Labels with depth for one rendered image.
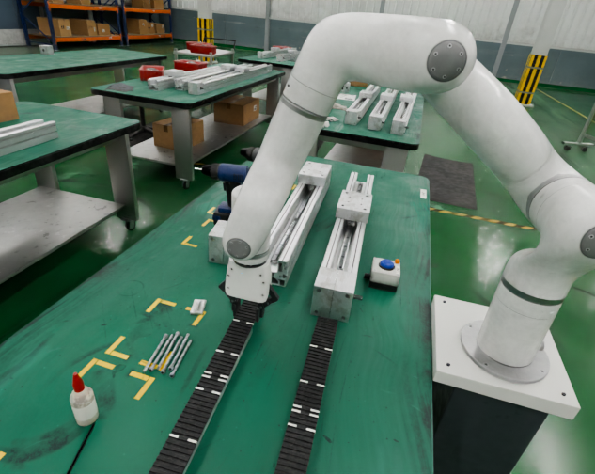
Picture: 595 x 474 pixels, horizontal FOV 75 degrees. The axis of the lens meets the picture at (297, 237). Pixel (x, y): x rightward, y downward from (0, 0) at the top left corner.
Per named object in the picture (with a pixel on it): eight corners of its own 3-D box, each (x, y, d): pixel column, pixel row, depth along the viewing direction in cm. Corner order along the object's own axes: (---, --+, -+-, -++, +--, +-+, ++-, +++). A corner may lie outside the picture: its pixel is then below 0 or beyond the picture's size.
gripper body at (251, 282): (222, 257, 84) (222, 298, 89) (267, 267, 82) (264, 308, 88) (234, 241, 90) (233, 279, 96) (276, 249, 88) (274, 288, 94)
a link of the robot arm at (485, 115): (567, 262, 72) (532, 223, 86) (634, 223, 67) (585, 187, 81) (383, 64, 60) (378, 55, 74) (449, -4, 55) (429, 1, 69)
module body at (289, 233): (285, 287, 110) (288, 261, 106) (252, 279, 112) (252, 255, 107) (329, 185, 178) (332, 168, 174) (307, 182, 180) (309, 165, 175)
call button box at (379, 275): (396, 292, 112) (400, 276, 109) (362, 286, 113) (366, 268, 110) (396, 277, 119) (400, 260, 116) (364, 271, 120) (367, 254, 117)
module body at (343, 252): (352, 301, 107) (356, 276, 103) (316, 293, 109) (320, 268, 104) (370, 193, 175) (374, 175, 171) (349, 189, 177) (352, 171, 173)
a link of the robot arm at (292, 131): (324, 132, 59) (252, 274, 74) (329, 110, 73) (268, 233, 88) (271, 104, 58) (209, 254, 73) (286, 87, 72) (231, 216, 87)
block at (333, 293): (357, 324, 99) (363, 295, 94) (309, 314, 101) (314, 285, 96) (360, 303, 107) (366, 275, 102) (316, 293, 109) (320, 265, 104)
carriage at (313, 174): (323, 193, 156) (325, 177, 152) (296, 188, 157) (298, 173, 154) (329, 180, 169) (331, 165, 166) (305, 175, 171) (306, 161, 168)
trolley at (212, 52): (212, 121, 554) (211, 43, 504) (177, 117, 561) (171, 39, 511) (236, 108, 643) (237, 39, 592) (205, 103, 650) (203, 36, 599)
